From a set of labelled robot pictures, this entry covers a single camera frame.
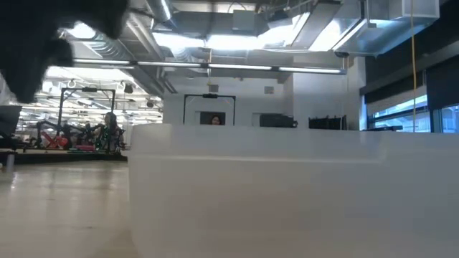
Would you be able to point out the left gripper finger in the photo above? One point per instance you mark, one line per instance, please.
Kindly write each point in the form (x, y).
(25, 68)

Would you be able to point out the clear plastic pencil case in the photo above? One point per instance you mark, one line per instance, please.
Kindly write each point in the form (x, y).
(287, 197)

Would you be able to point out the dark screen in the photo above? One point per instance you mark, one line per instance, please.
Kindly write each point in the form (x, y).
(9, 122)

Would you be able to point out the red background object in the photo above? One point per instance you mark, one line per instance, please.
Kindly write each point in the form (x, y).
(59, 141)

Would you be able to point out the dark background table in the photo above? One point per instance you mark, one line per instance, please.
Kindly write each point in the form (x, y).
(64, 157)

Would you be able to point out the person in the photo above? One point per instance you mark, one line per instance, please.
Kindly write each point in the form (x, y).
(110, 123)
(215, 120)

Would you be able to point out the long linear ceiling light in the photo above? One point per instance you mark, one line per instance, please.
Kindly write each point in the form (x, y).
(240, 67)

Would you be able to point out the black background monitor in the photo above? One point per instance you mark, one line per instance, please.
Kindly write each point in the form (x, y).
(276, 121)

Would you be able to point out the black background equipment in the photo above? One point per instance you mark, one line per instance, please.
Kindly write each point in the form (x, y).
(326, 123)

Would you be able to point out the black robot rig frame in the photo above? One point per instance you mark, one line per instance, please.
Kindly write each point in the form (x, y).
(209, 95)
(86, 89)

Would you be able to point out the round silver air duct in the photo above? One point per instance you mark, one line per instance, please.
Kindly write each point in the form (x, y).
(159, 9)

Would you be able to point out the dome ceiling camera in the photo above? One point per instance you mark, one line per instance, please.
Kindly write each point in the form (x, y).
(341, 54)

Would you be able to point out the silver rectangular air duct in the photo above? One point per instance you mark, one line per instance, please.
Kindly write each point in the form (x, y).
(376, 32)

